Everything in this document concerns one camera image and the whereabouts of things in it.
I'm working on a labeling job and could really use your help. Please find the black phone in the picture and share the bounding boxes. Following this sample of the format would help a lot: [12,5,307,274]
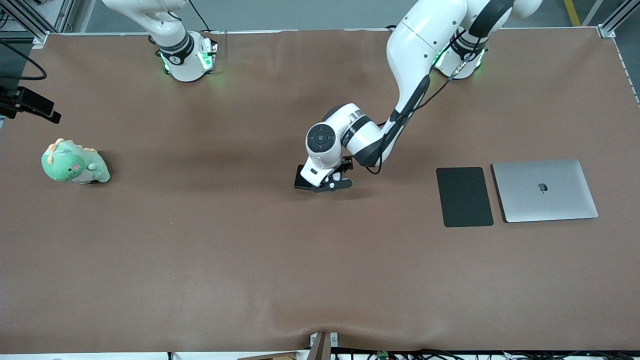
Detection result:
[293,165,314,191]

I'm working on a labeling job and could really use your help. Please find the black mouse pad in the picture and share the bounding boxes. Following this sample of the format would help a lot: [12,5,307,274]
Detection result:
[436,167,495,228]

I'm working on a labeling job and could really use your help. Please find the green plush dinosaur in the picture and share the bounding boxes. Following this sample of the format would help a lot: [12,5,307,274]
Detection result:
[41,138,111,185]

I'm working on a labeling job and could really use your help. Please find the large table cover mat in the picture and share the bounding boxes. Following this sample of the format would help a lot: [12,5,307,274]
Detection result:
[0,28,640,353]

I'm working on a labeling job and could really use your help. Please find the silver laptop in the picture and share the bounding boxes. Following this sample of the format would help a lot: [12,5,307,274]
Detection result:
[491,158,599,223]

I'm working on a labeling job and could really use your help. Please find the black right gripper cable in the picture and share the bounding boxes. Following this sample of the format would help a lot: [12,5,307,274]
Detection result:
[0,40,48,81]

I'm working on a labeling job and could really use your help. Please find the aluminium frame post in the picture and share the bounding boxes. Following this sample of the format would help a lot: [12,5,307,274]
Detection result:
[597,0,640,106]
[0,0,76,48]

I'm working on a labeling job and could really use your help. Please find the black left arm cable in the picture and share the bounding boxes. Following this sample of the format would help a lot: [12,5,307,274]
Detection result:
[365,50,476,176]

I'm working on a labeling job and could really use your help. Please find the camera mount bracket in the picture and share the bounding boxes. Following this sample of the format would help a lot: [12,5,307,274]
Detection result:
[309,331,339,360]

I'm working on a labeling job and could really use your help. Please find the black right arm base cable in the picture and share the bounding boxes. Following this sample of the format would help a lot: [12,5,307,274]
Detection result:
[187,0,212,33]

